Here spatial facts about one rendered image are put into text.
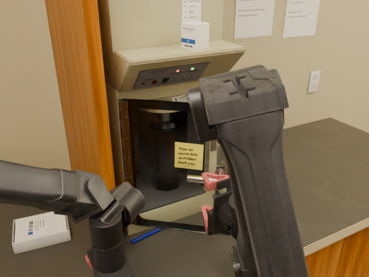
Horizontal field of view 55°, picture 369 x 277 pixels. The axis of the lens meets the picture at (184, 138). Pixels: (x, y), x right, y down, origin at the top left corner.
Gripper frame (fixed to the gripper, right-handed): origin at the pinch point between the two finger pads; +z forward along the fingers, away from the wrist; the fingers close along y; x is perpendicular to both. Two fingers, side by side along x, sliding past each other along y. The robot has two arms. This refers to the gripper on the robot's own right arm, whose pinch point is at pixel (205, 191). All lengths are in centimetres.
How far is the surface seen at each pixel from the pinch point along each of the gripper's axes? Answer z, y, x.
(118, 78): 20.5, 25.0, 12.5
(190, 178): 6.2, 0.4, 0.7
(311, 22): 66, 24, -100
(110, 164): 14.5, 5.6, 18.6
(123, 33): 23.9, 34.9, 9.1
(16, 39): 67, 28, 30
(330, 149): 34, -28, -90
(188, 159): 10.9, 3.3, -1.5
